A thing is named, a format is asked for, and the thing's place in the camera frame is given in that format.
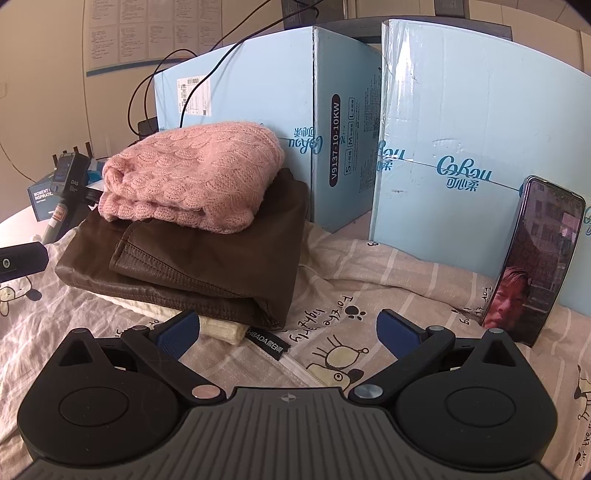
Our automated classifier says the pink knitted sweater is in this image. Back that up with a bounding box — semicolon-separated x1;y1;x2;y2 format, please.
98;121;284;234

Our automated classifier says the dark blue small carton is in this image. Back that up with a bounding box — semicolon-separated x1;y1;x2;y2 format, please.
27;173;60;222

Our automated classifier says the cream knitted garment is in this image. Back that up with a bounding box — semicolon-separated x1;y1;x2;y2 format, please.
97;294;249;346

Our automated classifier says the brown leather garment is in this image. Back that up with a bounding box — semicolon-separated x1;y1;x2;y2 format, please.
55;169;308;330

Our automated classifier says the smartphone leaning on box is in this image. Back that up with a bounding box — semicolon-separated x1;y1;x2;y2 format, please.
482;176;586;347

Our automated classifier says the light blue Cobou box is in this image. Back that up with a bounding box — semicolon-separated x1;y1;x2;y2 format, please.
368;18;591;318

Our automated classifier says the black power cable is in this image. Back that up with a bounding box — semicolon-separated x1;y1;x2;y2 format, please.
126;0;325;138

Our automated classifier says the wall notice poster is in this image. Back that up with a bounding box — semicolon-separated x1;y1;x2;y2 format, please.
83;0;222;76

